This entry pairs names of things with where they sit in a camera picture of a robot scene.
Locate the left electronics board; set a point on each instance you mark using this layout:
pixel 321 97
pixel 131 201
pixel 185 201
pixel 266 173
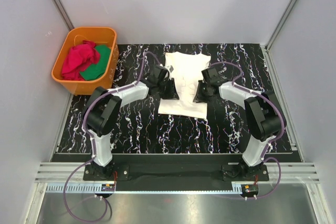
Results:
pixel 108 187

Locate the white slotted cable duct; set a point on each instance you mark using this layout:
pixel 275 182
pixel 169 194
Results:
pixel 87 188

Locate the orange plastic basket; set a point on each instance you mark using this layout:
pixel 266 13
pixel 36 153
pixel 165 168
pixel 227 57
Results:
pixel 101 36

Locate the right electronics board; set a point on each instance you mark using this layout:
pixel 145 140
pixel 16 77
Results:
pixel 250 190

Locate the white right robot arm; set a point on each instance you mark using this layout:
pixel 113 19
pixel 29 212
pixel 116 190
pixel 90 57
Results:
pixel 264 114

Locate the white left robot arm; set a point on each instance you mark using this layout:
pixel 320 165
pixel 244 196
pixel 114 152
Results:
pixel 101 112

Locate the electronics board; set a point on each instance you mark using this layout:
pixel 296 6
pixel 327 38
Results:
pixel 250 190
pixel 108 187

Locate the green t-shirt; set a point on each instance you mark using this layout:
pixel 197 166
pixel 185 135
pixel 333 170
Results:
pixel 95 71

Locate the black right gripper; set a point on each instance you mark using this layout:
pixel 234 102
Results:
pixel 199 98

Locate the white Coca-Cola t-shirt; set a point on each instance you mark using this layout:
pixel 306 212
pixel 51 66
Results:
pixel 187 71

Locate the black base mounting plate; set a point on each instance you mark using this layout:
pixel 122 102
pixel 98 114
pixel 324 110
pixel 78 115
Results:
pixel 223 167

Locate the red t-shirt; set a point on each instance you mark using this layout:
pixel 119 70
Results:
pixel 79 58

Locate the aluminium frame rail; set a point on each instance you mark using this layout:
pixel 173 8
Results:
pixel 290 172

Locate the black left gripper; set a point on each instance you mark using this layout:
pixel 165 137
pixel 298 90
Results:
pixel 171 94

